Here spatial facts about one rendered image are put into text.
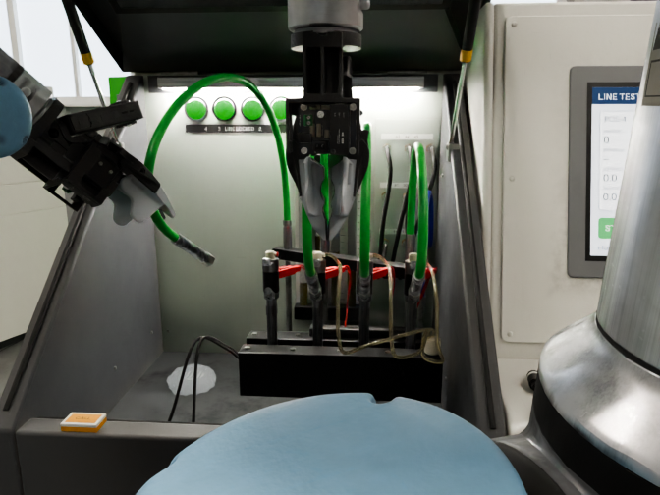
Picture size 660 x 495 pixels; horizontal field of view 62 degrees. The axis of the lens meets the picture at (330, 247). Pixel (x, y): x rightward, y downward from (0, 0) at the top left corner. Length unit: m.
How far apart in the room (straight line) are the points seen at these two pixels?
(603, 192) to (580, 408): 0.83
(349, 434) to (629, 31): 0.96
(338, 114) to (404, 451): 0.41
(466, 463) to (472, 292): 0.71
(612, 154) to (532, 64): 0.20
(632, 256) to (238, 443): 0.13
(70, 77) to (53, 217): 2.20
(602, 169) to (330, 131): 0.57
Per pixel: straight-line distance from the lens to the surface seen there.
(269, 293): 0.92
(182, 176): 1.25
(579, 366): 0.19
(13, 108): 0.58
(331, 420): 0.19
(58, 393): 0.98
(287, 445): 0.18
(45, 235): 3.94
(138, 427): 0.84
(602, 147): 1.01
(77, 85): 5.78
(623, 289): 0.18
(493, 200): 0.96
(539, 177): 0.98
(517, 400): 0.84
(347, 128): 0.54
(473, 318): 0.84
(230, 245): 1.25
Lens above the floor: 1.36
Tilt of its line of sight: 13 degrees down
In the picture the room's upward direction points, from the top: straight up
